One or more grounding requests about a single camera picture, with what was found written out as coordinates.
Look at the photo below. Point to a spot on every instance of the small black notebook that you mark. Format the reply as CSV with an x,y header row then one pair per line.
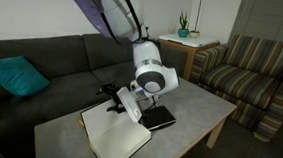
x,y
158,118

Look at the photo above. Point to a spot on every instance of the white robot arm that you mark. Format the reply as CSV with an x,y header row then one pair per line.
x,y
149,59

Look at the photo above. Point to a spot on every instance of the small white plant pot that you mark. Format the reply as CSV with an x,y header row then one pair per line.
x,y
194,34

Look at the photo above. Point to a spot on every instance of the wooden coffee table leg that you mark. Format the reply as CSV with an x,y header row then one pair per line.
x,y
216,132

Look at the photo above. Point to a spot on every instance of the black and yellow book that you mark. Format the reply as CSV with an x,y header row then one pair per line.
x,y
117,140

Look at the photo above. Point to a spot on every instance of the dark grey patterned sofa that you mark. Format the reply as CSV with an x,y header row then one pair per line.
x,y
65,67

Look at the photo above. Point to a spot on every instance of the wooden side table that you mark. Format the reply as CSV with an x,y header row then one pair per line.
x,y
190,55

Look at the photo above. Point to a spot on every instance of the light grey wrist camera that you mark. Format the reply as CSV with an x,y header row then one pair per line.
x,y
129,105

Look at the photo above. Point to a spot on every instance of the striped armchair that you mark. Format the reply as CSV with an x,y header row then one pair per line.
x,y
248,83

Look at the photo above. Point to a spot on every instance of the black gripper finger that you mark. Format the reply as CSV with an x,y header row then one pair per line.
x,y
104,88
116,108

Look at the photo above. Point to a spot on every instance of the teal cushion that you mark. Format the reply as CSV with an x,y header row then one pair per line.
x,y
14,75

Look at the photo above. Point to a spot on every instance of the window blinds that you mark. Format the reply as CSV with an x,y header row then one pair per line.
x,y
272,18

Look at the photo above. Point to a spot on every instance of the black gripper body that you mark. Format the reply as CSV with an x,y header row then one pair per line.
x,y
114,94

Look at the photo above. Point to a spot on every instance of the teal potted plant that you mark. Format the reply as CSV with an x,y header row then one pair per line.
x,y
183,32

